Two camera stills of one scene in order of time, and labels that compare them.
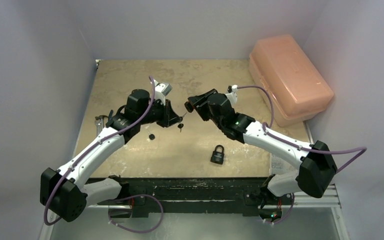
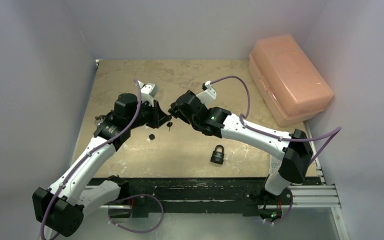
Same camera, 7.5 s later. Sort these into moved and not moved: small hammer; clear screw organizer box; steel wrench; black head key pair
Moved: black head key pair
Not moved: small hammer; clear screw organizer box; steel wrench
